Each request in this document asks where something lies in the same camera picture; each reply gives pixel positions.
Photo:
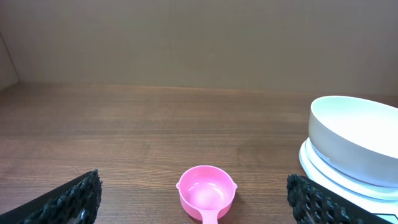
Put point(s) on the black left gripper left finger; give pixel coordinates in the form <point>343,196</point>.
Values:
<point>77,201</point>

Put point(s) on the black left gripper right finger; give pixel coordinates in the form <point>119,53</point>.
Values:
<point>313,203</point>

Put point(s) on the white digital kitchen scale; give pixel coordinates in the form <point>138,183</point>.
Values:
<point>381,201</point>

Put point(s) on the white round bowl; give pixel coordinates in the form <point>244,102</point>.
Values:
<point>356,136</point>

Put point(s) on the pink plastic measuring scoop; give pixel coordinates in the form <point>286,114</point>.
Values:
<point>206,193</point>

